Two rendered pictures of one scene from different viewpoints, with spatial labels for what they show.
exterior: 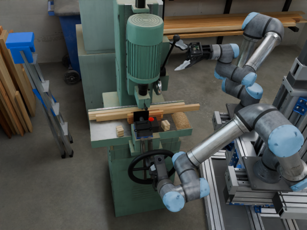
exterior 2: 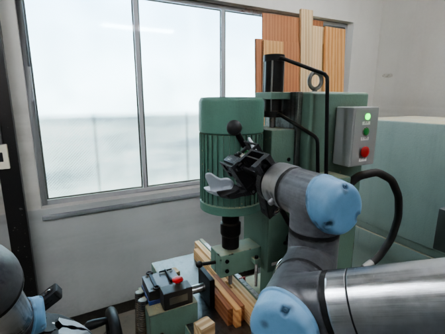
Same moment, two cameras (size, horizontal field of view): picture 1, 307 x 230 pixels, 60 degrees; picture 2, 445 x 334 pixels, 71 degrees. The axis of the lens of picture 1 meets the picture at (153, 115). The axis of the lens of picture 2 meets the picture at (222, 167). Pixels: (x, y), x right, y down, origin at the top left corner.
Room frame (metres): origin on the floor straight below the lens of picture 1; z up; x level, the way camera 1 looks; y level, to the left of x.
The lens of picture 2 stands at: (1.05, -0.77, 1.50)
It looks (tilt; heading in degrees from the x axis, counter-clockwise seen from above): 12 degrees down; 79
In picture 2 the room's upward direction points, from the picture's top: straight up
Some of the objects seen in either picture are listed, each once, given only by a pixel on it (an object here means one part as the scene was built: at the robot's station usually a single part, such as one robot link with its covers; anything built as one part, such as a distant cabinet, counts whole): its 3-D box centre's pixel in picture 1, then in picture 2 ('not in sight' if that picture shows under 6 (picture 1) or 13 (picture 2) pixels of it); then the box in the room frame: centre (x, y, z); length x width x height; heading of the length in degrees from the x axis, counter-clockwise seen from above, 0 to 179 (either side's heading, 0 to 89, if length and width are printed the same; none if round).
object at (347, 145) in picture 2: (156, 15); (355, 136); (1.57, 0.02, 1.40); 0.10 x 0.06 x 0.16; 16
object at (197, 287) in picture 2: (141, 120); (197, 288); (1.12, 0.06, 0.95); 0.09 x 0.07 x 0.09; 106
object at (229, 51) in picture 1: (226, 51); (316, 201); (1.26, -0.36, 1.35); 0.11 x 0.08 x 0.09; 106
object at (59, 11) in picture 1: (82, 40); not in sight; (3.00, 0.94, 0.48); 0.64 x 0.54 x 0.97; 110
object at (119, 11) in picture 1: (134, 55); (307, 203); (1.51, 0.15, 1.16); 0.22 x 0.22 x 0.72; 16
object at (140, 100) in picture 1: (142, 97); (236, 259); (1.25, 0.07, 1.03); 0.14 x 0.07 x 0.09; 16
